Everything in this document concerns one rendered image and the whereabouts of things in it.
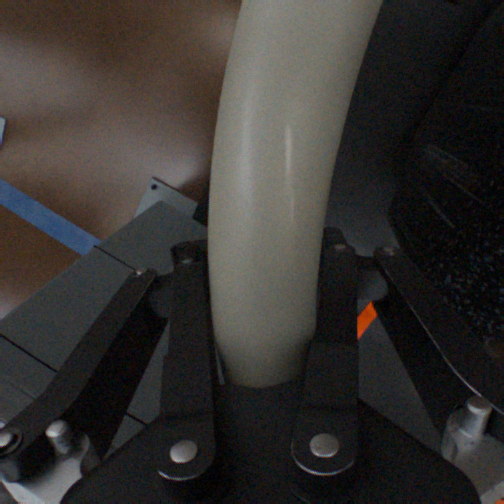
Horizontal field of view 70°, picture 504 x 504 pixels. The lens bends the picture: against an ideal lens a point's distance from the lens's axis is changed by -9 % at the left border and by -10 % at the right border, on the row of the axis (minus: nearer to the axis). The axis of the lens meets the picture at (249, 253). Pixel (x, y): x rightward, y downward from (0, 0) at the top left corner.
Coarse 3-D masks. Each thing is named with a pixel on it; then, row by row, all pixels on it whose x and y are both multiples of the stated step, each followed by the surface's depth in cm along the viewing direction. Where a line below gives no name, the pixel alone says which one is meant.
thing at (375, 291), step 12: (324, 228) 19; (336, 228) 19; (336, 240) 18; (360, 264) 15; (372, 264) 15; (360, 276) 15; (372, 276) 15; (360, 288) 15; (372, 288) 15; (384, 288) 15; (372, 300) 15; (384, 300) 15
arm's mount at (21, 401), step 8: (0, 384) 50; (8, 384) 50; (0, 392) 49; (8, 392) 49; (16, 392) 50; (0, 400) 48; (8, 400) 48; (16, 400) 49; (24, 400) 50; (32, 400) 50; (0, 408) 47; (8, 408) 47; (16, 408) 48; (0, 416) 46; (8, 416) 47; (0, 424) 45; (112, 448) 51
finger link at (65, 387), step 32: (128, 288) 15; (96, 320) 13; (128, 320) 13; (160, 320) 16; (96, 352) 11; (128, 352) 13; (64, 384) 10; (96, 384) 10; (128, 384) 12; (32, 416) 9; (64, 416) 9; (96, 416) 10; (0, 448) 8; (32, 448) 8; (96, 448) 10
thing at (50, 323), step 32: (160, 192) 120; (128, 224) 100; (160, 224) 109; (192, 224) 118; (96, 256) 83; (128, 256) 89; (160, 256) 96; (64, 288) 71; (96, 288) 75; (0, 320) 58; (32, 320) 61; (64, 320) 65; (0, 352) 53; (32, 352) 56; (64, 352) 59; (160, 352) 70; (32, 384) 52; (160, 384) 64; (128, 416) 56
